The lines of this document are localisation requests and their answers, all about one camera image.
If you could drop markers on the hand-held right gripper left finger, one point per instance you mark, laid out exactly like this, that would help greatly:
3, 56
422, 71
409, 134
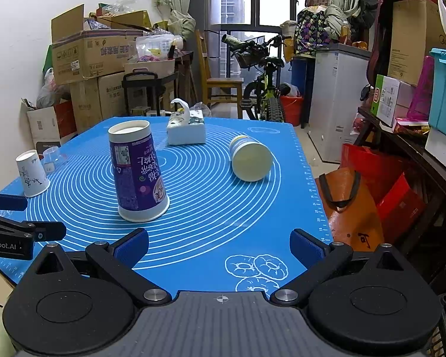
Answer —
133, 247

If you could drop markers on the orange tote bag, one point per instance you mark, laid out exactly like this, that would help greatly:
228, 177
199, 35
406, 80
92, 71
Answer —
356, 215

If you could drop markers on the white tissue pack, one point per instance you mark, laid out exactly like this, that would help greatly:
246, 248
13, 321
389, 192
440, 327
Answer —
186, 132

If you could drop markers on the stacked brown cardboard box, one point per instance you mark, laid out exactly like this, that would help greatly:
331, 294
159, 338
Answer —
96, 100

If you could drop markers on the green white carton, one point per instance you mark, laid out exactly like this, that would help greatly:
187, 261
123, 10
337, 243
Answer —
388, 98

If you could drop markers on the black green bicycle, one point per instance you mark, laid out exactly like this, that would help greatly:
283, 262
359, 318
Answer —
265, 93

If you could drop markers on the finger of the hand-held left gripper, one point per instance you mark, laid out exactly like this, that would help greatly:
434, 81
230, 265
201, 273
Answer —
7, 202
50, 230

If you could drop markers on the grey refrigerator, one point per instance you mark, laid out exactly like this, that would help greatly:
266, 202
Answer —
204, 15

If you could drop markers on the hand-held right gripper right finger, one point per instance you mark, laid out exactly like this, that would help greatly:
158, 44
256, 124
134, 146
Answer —
304, 247

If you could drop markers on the blue silicone baking mat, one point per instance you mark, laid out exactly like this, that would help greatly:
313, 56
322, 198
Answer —
215, 215

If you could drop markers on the white cup sideways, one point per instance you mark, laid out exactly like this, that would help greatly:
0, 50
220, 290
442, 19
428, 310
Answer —
251, 161

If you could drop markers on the red shopping bag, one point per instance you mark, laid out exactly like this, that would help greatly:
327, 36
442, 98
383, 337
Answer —
371, 163

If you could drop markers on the wooden chair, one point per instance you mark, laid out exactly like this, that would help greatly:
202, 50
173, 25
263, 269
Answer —
221, 83

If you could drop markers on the red gift box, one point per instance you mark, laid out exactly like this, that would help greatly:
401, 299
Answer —
401, 204

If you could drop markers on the clear plastic cup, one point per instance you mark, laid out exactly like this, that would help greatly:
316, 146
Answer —
55, 158

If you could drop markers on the dark red guitar case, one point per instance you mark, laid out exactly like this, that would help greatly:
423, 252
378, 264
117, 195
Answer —
381, 33

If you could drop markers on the pink bag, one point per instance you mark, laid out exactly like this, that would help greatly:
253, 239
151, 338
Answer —
423, 89

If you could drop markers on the purple patterned bag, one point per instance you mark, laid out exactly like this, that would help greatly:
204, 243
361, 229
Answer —
312, 33

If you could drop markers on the white chest freezer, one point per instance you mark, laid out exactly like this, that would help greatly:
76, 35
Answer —
334, 100

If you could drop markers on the purple paper cup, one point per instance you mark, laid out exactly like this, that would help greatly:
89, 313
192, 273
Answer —
137, 174

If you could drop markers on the crumpled plastic bag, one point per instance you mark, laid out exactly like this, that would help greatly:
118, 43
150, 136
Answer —
50, 89

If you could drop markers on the red bucket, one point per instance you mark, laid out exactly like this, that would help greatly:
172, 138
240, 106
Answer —
291, 109

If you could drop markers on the small open cardboard box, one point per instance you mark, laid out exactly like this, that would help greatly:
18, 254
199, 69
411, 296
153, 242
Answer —
46, 124

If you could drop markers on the clear bag of packets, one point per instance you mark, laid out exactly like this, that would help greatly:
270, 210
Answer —
156, 48

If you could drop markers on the black utility cart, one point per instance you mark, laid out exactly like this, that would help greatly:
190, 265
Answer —
152, 89

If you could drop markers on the tall brown cardboard box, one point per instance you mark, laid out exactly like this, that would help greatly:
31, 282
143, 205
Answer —
412, 41

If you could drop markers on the small white paper cup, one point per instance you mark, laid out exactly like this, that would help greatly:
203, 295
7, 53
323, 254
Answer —
31, 174

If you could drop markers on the large open cardboard box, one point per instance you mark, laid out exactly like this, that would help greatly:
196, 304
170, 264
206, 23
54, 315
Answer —
85, 55

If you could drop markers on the dark wooden side table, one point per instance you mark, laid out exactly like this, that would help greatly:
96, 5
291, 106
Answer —
431, 178

